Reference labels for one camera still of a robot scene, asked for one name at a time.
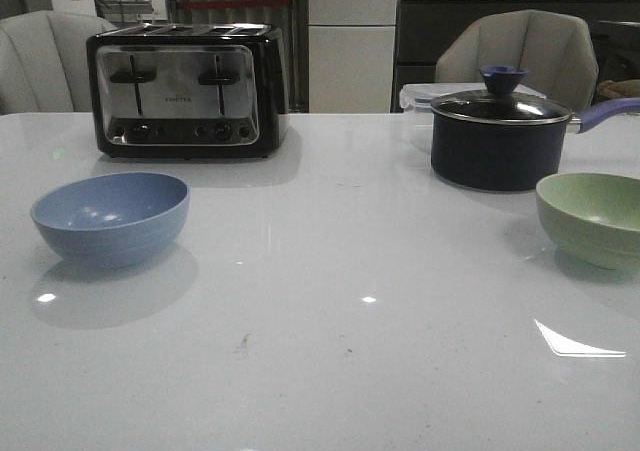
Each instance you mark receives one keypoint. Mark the blue bowl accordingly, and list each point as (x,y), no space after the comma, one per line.
(113,220)

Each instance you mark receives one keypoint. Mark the green bowl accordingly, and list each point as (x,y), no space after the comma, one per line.
(593,217)

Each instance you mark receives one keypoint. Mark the clear plastic food container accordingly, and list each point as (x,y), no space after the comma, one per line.
(417,97)

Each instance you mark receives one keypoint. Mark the dark blue saucepan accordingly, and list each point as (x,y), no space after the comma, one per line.
(510,157)

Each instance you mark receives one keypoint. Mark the white refrigerator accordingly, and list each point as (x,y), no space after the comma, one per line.
(351,51)

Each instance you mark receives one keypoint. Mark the black chrome four-slot toaster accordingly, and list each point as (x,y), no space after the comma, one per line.
(189,91)

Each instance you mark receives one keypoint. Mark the glass pot lid blue knob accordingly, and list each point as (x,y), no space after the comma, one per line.
(499,101)

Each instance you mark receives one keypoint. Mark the dark kitchen counter cabinet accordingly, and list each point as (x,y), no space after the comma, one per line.
(425,29)

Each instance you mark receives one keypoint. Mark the beige chair right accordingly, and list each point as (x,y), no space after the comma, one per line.
(555,48)

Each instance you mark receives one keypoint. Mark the beige chair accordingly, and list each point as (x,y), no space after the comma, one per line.
(555,48)
(44,61)

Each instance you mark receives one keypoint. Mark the beige chair left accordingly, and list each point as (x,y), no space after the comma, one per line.
(44,61)

